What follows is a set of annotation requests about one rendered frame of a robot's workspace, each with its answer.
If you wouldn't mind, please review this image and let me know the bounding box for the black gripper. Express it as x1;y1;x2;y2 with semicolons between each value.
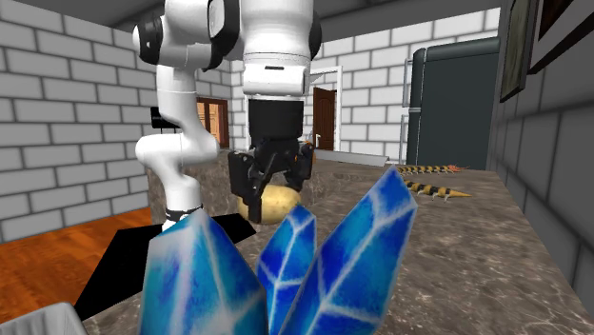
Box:
228;97;317;224

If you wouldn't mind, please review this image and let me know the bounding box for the yellow potato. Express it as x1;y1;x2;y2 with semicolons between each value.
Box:
236;183;303;226

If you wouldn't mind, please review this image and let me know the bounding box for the brown panelled door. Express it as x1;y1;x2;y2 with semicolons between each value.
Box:
195;96;231;149

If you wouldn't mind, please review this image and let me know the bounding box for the blue crystal cluster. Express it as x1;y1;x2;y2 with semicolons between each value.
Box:
139;166;419;335

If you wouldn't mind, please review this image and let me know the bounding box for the yellow black centipede toy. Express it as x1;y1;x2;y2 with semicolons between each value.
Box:
396;163;473;203

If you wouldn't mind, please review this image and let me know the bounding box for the black robot stand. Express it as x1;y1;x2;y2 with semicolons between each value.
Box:
73;212;257;322

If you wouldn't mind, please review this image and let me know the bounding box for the dark grey refrigerator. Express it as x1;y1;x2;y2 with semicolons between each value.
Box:
401;36;502;171

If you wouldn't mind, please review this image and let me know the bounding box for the brown door with white frame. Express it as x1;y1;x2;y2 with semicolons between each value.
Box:
304;65;344;152

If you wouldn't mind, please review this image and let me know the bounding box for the dark framed wall picture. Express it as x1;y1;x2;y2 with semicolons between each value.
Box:
499;0;536;104

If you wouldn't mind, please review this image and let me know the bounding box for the black framed wall picture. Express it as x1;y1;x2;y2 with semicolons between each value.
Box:
527;0;594;76

